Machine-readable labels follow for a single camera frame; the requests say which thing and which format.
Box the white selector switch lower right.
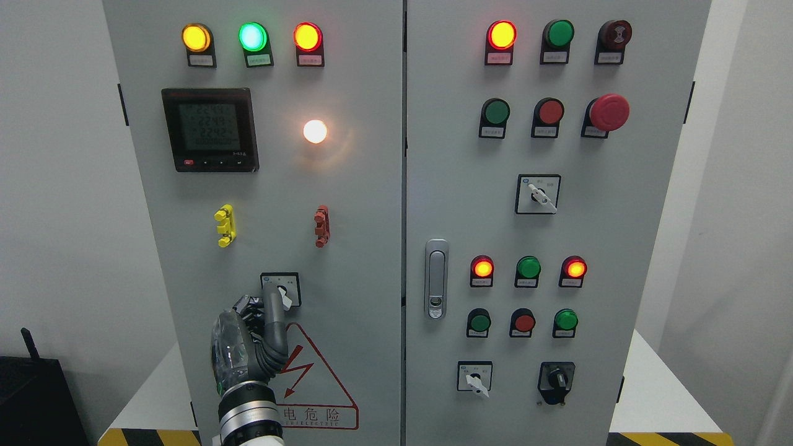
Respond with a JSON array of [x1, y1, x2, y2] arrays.
[[457, 361, 493, 398]]

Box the green push button upper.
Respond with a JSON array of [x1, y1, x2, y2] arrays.
[[478, 98, 510, 139]]

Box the bright green indicator lamp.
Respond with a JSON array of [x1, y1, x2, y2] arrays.
[[238, 22, 274, 68]]

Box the lit red lamp middle left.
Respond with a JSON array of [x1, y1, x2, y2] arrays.
[[470, 256, 494, 287]]

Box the black rotary knob switch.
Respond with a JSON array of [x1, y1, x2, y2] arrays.
[[537, 361, 576, 404]]

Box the white selector switch upper right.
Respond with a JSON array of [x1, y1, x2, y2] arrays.
[[515, 174, 561, 214]]

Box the silver cabinet door handle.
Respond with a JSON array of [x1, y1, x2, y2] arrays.
[[424, 239, 449, 320]]

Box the yellow plastic terminal clip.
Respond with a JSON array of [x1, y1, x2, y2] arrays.
[[214, 204, 236, 248]]

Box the grey robotic humanoid hand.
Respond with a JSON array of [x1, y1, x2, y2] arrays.
[[211, 283, 289, 396]]

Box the green push button lower left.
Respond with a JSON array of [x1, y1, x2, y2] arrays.
[[465, 308, 492, 338]]

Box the dark green lamp top right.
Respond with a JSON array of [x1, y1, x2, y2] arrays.
[[539, 19, 575, 64]]

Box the dark red buzzer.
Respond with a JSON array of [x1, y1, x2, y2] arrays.
[[594, 20, 633, 65]]

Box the small clear bulb lamp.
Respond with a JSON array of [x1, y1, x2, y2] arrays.
[[303, 120, 328, 144]]

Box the red plastic terminal clip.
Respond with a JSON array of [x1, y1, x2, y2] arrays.
[[313, 205, 330, 248]]

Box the black digital power meter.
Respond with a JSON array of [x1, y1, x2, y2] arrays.
[[161, 87, 260, 173]]

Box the lit red lamp top right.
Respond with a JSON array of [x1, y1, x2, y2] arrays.
[[484, 20, 517, 66]]

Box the green lamp middle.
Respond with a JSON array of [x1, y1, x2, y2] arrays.
[[514, 256, 541, 289]]

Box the red push button upper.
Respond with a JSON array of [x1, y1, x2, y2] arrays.
[[532, 98, 564, 139]]

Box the lit red lamp middle right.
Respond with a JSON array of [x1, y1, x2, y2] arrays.
[[558, 256, 587, 288]]

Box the grey electrical cabinet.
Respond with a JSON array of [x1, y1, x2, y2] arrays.
[[103, 1, 711, 445]]

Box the white rotary selector switch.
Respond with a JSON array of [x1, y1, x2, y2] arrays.
[[260, 272, 301, 311]]

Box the red push button lower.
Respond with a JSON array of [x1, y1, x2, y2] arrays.
[[508, 308, 537, 337]]

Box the red emergency stop button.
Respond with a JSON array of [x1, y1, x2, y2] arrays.
[[581, 93, 631, 139]]

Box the orange red indicator lamp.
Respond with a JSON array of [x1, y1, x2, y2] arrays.
[[294, 22, 325, 67]]

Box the lit red lamp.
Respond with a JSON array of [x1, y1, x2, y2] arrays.
[[484, 20, 517, 66], [558, 256, 587, 288], [470, 256, 494, 287]]

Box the yellow indicator lamp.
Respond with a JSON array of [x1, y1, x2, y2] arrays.
[[182, 23, 216, 68]]

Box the red electrical hazard warning sticker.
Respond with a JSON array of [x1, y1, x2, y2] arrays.
[[269, 323, 359, 430]]

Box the black box with antenna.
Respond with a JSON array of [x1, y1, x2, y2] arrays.
[[1, 328, 90, 445]]

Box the red push button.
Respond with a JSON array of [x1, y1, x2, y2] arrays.
[[508, 308, 537, 337], [532, 98, 564, 139]]

